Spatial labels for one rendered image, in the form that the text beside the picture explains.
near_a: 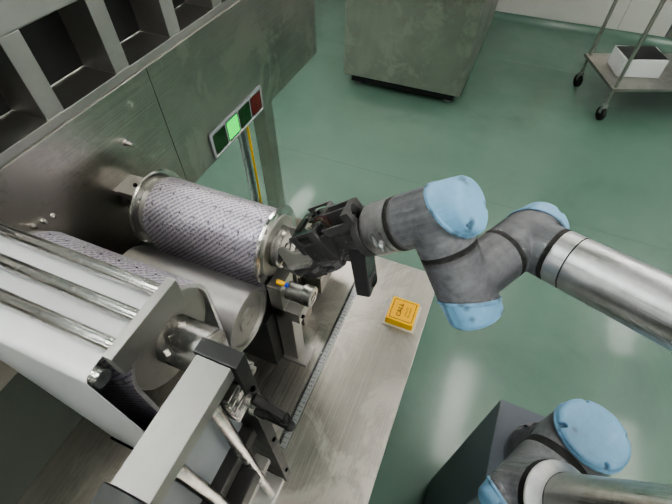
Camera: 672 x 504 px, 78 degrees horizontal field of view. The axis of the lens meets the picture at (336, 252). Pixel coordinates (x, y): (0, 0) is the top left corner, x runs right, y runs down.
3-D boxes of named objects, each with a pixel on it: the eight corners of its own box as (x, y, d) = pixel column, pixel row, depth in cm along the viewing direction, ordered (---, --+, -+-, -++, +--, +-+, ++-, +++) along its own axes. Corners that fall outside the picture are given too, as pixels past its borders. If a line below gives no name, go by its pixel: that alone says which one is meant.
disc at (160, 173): (131, 253, 77) (131, 175, 71) (129, 252, 77) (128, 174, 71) (183, 231, 90) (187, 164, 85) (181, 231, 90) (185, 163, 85)
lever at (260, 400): (284, 427, 46) (290, 427, 45) (247, 404, 45) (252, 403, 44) (290, 415, 47) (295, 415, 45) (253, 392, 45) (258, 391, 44)
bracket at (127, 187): (139, 203, 78) (135, 195, 76) (115, 195, 79) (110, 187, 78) (156, 186, 81) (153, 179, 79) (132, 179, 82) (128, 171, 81)
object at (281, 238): (300, 235, 78) (285, 272, 77) (290, 232, 79) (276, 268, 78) (289, 222, 71) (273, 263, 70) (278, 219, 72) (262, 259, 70)
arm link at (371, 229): (420, 224, 60) (403, 265, 55) (394, 230, 63) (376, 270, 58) (392, 185, 56) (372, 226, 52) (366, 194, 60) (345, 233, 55)
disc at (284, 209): (251, 297, 71) (262, 216, 65) (249, 296, 71) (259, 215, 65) (289, 267, 84) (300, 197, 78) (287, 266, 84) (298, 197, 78)
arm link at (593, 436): (611, 458, 76) (656, 437, 65) (568, 510, 71) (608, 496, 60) (554, 405, 82) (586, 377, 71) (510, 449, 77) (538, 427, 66)
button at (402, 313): (411, 331, 103) (412, 326, 101) (384, 322, 104) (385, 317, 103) (418, 309, 107) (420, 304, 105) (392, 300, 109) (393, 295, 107)
